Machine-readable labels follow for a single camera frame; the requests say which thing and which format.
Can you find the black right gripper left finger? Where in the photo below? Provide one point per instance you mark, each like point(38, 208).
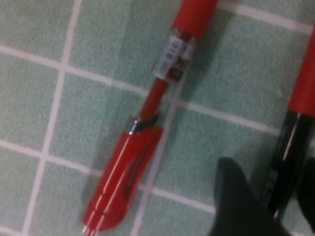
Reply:
point(236, 206)

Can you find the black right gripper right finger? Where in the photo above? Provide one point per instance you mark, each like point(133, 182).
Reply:
point(309, 186)

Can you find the red cap black marker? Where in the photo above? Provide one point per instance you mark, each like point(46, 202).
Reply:
point(302, 93)

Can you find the red retractable gel pen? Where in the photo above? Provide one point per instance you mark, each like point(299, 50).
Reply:
point(118, 177)

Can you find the green white grid tablecloth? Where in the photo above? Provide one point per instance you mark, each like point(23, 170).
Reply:
point(37, 98)

